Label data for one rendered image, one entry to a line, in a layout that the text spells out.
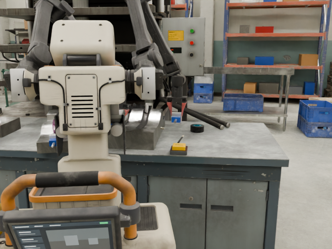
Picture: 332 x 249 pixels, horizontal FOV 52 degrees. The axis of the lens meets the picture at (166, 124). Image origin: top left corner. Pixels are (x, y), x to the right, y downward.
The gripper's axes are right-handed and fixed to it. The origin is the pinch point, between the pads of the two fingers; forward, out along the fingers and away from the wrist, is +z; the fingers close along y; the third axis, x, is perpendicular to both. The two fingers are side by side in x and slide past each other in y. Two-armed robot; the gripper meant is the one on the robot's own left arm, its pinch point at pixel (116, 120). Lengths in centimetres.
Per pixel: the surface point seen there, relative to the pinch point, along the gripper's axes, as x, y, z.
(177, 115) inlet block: -9.8, -28.2, -7.1
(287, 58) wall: -633, -222, -133
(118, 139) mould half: 0.5, -2.7, 8.8
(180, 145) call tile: 4.0, -32.7, 5.4
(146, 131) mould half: -0.2, -15.3, 2.3
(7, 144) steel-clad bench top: -3, 55, 23
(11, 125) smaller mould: -24, 65, 17
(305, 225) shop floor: -87, -132, 60
